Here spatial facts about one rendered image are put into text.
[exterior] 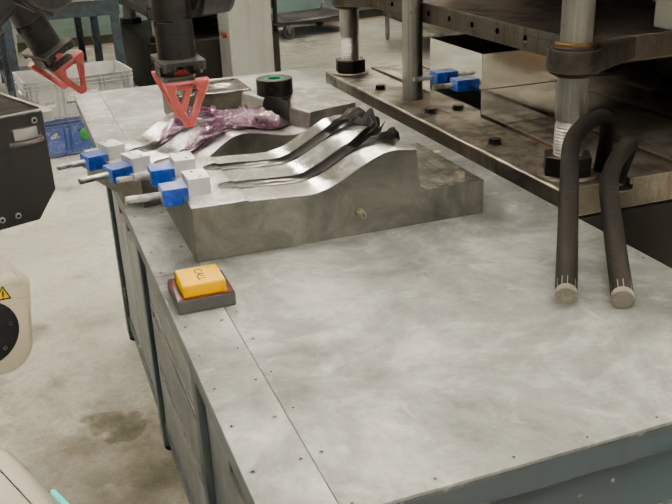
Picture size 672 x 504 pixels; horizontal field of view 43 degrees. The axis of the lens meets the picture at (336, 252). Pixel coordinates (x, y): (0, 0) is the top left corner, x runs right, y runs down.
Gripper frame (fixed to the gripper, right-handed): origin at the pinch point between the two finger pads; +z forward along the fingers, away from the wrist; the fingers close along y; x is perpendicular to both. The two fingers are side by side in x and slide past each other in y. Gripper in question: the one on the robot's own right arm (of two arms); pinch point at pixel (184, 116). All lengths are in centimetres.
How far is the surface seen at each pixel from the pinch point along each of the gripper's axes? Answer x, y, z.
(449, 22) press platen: -79, 64, 1
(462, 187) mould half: -43.7, -8.4, 16.4
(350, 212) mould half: -23.4, -8.3, 17.2
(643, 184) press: -88, -1, 25
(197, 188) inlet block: -0.2, -2.5, 10.9
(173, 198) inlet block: 3.6, -2.1, 12.0
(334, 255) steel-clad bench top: -18.0, -14.6, 21.3
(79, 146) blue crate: -3, 356, 96
